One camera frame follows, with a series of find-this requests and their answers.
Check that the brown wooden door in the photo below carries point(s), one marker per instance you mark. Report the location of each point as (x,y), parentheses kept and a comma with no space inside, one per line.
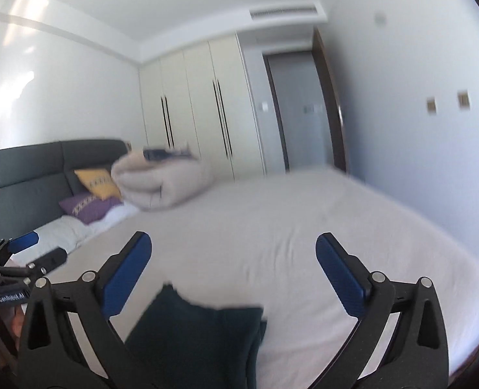
(332,109)

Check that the white ceiling air vent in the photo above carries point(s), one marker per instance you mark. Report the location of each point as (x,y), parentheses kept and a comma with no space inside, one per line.
(284,11)

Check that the cream wardrobe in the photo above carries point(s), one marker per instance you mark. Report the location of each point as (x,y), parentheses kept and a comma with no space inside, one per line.
(195,101)

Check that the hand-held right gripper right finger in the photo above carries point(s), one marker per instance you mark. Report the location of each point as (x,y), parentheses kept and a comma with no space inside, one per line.
(340,279)

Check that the dark blue folded cloth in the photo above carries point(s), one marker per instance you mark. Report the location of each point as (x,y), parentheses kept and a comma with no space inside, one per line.
(158,154)

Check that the yellow patterned pillow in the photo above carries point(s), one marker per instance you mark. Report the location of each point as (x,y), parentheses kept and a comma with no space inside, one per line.
(99,184)

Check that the dark green garment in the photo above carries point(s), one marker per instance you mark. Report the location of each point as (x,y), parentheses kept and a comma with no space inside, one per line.
(199,340)

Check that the purple patterned pillow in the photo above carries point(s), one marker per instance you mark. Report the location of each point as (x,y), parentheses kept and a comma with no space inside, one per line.
(87,207)

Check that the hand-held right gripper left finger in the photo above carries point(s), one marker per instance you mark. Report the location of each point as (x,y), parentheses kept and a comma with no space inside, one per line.
(126,275)

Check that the white bed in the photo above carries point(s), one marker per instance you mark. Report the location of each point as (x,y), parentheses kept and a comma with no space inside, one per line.
(263,219)

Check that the beige wall socket plate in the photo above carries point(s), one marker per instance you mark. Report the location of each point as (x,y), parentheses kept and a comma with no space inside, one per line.
(431,104)
(463,100)

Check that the grey upholstered headboard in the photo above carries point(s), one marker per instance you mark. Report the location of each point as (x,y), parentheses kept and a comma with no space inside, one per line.
(29,178)

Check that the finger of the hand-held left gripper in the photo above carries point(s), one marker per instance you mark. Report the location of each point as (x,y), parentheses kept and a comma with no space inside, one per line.
(49,260)
(22,241)

